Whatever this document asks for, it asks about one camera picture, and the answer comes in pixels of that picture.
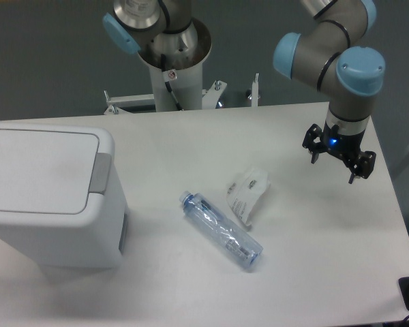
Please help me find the white trash can lid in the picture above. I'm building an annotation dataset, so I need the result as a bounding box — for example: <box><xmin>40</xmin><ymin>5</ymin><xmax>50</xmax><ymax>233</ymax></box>
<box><xmin>0</xmin><ymin>129</ymin><xmax>112</xmax><ymax>215</ymax></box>

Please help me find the white metal base frame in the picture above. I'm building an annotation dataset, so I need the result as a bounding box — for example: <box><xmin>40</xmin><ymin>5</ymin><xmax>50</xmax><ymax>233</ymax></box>
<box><xmin>104</xmin><ymin>72</ymin><xmax>262</xmax><ymax>115</ymax></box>

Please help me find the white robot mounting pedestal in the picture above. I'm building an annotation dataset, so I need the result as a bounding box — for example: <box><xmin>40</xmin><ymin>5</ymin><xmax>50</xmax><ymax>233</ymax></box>
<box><xmin>138</xmin><ymin>18</ymin><xmax>212</xmax><ymax>93</ymax></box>

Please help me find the crumpled clear plastic bag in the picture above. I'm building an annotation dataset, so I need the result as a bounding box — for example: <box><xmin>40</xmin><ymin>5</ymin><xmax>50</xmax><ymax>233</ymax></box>
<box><xmin>226</xmin><ymin>166</ymin><xmax>271</xmax><ymax>231</ymax></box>

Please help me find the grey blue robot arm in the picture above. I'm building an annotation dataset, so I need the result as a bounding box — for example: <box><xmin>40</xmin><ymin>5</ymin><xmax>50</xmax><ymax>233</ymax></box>
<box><xmin>102</xmin><ymin>1</ymin><xmax>386</xmax><ymax>178</ymax></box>

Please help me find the white plastic trash can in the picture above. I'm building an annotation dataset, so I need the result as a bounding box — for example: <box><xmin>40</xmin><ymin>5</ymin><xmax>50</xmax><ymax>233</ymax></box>
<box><xmin>0</xmin><ymin>122</ymin><xmax>128</xmax><ymax>268</ymax></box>

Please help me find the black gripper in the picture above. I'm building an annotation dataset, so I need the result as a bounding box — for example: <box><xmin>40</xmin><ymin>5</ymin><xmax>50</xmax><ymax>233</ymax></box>
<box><xmin>302</xmin><ymin>124</ymin><xmax>376</xmax><ymax>184</ymax></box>

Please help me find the clear blue plastic bottle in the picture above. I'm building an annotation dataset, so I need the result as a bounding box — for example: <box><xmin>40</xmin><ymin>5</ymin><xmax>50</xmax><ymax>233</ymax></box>
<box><xmin>179</xmin><ymin>191</ymin><xmax>263</xmax><ymax>270</ymax></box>

